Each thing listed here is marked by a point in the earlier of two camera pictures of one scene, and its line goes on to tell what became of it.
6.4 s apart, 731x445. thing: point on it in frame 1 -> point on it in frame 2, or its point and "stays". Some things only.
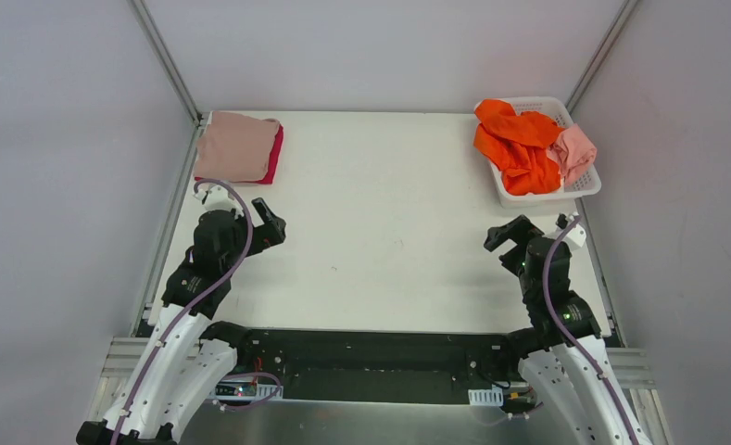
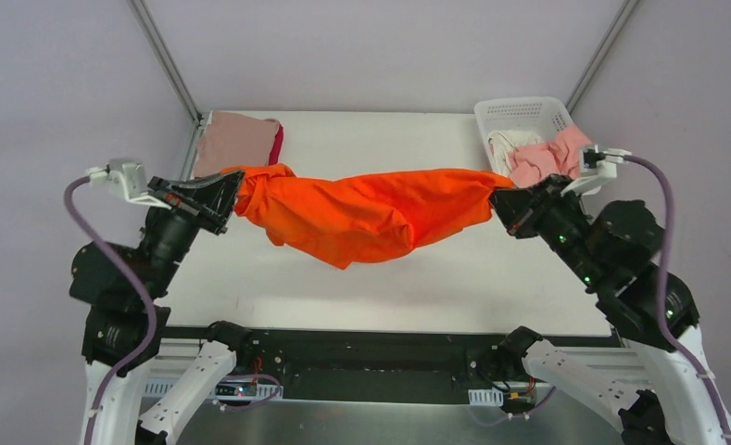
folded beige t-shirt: x=235 y=148 stays
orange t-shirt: x=516 y=143 -> x=346 y=220
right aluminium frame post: x=600 y=52 stays
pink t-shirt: x=573 y=151 stays
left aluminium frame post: x=166 y=57 stays
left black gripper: x=262 y=232 -> x=195 y=207
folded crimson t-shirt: x=269 y=179 stays
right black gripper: x=512 y=240 -> x=537 y=209
